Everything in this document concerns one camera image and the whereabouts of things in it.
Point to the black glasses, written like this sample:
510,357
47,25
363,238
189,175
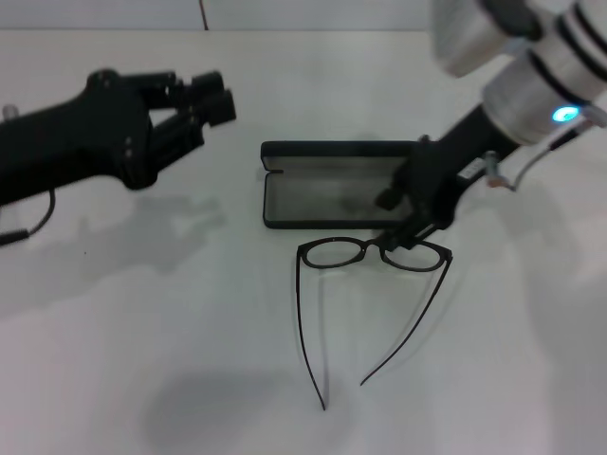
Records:
300,251

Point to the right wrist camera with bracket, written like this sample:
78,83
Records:
465,38

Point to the black glasses case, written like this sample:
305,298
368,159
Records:
322,199

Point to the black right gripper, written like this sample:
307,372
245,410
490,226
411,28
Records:
441,170

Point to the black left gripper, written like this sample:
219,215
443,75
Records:
71,137

